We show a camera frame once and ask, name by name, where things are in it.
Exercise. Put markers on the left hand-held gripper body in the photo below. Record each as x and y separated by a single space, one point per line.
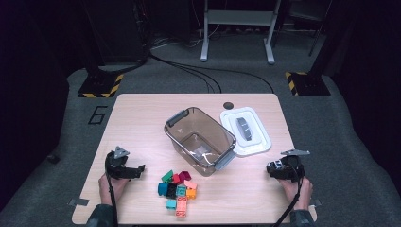
118 167

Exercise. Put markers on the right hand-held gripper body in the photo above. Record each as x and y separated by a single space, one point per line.
291 170

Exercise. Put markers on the green toy block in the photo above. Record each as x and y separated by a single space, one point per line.
167 177

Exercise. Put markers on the dark blue toy block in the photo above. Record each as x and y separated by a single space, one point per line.
162 189

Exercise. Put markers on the white box lid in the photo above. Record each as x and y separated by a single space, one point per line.
252 148

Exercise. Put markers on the red toy block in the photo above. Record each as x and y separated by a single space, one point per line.
176 179

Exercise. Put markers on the black toy block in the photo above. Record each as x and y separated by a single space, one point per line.
171 191

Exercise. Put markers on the magenta toy block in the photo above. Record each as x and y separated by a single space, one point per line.
185 175

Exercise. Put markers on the pink toy block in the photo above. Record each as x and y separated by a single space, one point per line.
190 184

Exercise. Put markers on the translucent brown storage box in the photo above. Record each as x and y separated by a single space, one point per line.
179 132

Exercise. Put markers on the long salmon toy block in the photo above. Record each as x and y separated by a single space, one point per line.
181 207

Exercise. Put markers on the person's right hand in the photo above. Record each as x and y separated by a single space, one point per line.
296 192

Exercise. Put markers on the person's left hand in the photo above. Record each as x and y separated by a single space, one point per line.
113 189

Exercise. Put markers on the grey tape strip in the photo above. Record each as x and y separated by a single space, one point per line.
316 202
78 202

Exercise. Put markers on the small turquoise toy block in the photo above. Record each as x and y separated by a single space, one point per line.
171 204

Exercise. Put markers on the teal studded toy block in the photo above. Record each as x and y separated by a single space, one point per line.
181 190

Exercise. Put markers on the orange toy block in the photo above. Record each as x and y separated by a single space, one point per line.
191 193

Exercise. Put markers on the black base with striped tape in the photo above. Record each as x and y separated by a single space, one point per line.
99 85
310 83

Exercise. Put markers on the dark cabinet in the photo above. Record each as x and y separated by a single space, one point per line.
116 31

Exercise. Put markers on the white metal stand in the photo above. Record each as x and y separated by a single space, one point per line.
239 17

